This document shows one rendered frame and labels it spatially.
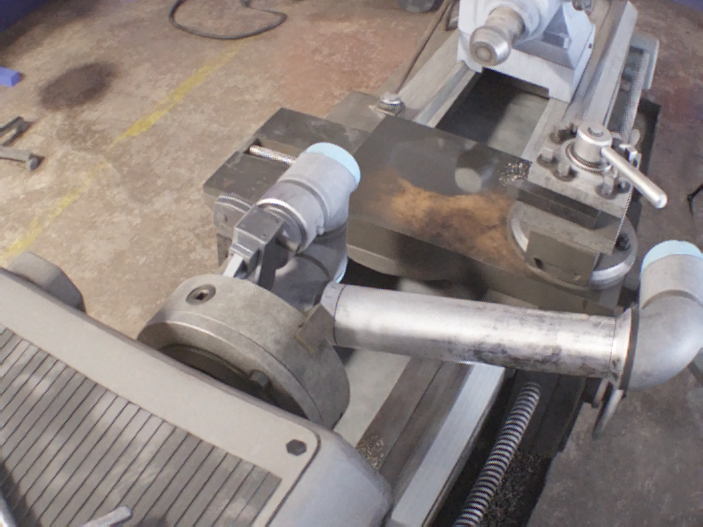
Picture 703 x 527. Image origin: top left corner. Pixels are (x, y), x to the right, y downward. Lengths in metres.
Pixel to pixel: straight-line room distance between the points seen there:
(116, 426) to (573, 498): 1.73
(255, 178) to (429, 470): 0.69
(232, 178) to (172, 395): 0.99
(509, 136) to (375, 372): 0.81
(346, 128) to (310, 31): 2.28
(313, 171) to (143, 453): 0.65
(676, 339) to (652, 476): 1.28
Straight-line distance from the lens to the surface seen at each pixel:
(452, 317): 1.13
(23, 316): 0.78
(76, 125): 3.51
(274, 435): 0.66
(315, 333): 0.92
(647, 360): 1.11
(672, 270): 1.21
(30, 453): 0.67
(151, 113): 3.48
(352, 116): 1.80
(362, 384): 1.48
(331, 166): 1.21
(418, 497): 1.21
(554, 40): 2.03
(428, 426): 1.29
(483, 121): 2.12
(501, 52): 1.66
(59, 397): 0.70
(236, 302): 0.92
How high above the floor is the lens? 1.88
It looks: 43 degrees down
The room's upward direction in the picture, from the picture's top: 3 degrees clockwise
